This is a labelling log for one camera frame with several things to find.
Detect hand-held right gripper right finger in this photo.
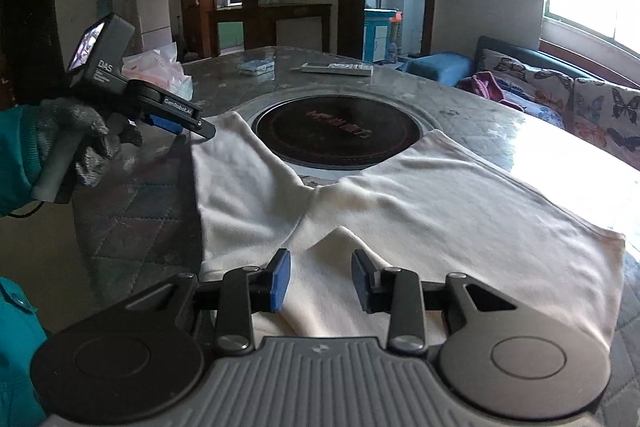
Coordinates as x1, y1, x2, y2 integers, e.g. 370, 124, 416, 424
351, 248, 518, 356

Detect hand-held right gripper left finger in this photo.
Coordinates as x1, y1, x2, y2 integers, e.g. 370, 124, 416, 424
122, 248, 292, 356

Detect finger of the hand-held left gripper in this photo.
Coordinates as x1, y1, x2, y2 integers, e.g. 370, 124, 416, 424
131, 109, 217, 140

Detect cream pants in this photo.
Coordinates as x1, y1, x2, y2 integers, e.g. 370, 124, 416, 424
191, 112, 627, 348

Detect person's left forearm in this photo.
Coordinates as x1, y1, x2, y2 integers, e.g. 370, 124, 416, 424
0, 104, 45, 218

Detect person's left hand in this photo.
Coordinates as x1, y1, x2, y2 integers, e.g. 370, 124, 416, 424
37, 97, 143, 188

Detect white pink plastic bag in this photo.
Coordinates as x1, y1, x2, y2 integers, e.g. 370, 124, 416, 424
121, 42, 195, 101

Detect white fridge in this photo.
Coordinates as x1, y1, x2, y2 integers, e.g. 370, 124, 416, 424
134, 0, 174, 54

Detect dark wooden door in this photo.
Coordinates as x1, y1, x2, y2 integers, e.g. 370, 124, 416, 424
0, 0, 56, 108

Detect blue packet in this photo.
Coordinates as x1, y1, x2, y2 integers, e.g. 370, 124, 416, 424
236, 58, 276, 76

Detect dark wooden partition counter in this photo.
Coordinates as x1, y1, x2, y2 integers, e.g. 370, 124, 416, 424
207, 3, 333, 58

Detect round black induction cooker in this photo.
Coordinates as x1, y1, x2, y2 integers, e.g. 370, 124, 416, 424
251, 94, 426, 168

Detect white remote control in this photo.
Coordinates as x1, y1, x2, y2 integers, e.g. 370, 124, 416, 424
300, 62, 375, 76

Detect light blue cabinet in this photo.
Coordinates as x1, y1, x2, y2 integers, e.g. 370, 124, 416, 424
364, 8, 404, 64

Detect blue sofa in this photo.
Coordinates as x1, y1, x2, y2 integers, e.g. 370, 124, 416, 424
400, 36, 640, 134

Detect purple cloth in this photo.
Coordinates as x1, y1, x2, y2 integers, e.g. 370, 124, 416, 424
457, 71, 521, 108

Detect white butterfly print bolster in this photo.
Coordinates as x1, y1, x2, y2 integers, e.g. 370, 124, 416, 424
502, 89, 567, 128

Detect long butterfly print cushion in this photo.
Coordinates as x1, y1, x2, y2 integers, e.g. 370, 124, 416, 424
481, 48, 576, 108

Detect person's teal jacket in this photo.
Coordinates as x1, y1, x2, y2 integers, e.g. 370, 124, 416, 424
0, 277, 52, 427

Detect square butterfly print cushion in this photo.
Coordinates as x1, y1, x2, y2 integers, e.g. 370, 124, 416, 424
571, 77, 640, 156

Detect black cable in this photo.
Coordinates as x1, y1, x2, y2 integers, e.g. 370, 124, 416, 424
7, 199, 43, 219

